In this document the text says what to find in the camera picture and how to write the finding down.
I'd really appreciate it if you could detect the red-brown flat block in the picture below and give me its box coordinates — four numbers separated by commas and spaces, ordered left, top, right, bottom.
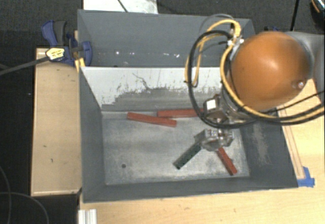
156, 108, 205, 119
126, 112, 178, 128
216, 147, 238, 176

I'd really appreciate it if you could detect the dark green flat block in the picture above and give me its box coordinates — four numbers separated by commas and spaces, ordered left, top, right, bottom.
173, 143, 203, 170

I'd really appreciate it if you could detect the grey metal bin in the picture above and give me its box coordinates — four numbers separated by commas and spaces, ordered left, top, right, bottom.
77, 9, 299, 204

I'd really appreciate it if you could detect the pale wood board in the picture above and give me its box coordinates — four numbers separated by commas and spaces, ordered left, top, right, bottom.
30, 47, 83, 197

